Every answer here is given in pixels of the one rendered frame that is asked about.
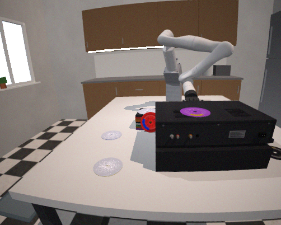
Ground red cd with blue mark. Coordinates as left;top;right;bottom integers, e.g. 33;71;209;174
140;112;156;133

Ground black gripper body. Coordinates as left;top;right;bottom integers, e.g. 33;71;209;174
184;90;199;101

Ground pink cd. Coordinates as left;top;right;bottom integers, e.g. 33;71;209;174
180;107;210;117

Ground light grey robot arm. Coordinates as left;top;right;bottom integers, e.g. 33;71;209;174
157;30;234;94

